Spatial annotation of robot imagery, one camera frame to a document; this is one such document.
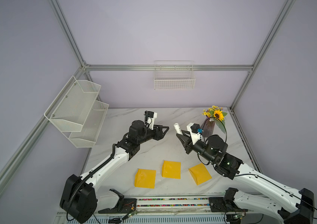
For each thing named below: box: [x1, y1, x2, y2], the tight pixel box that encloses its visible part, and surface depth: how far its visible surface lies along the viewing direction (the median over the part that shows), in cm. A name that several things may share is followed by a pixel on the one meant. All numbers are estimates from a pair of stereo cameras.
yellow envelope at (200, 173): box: [188, 162, 213, 186], surface depth 85 cm
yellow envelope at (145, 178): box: [134, 168, 157, 189], surface depth 85 cm
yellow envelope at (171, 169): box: [161, 160, 182, 180], surface depth 88 cm
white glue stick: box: [173, 122, 184, 135], surface depth 66 cm
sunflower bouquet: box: [201, 105, 228, 134], surface depth 84 cm
